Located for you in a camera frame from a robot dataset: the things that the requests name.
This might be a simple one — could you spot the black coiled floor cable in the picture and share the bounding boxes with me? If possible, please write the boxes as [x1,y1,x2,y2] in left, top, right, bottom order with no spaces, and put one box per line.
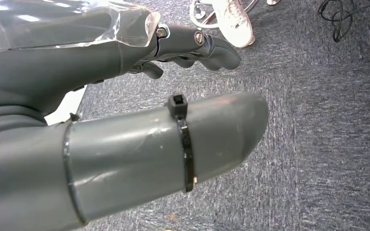
[318,0,370,43]

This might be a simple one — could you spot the black zip tie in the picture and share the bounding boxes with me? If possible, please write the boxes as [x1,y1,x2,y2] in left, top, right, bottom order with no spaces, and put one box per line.
[167,93,196,194]

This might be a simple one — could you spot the person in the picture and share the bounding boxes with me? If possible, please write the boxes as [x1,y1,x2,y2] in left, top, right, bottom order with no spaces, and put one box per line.
[210,0,281,49]

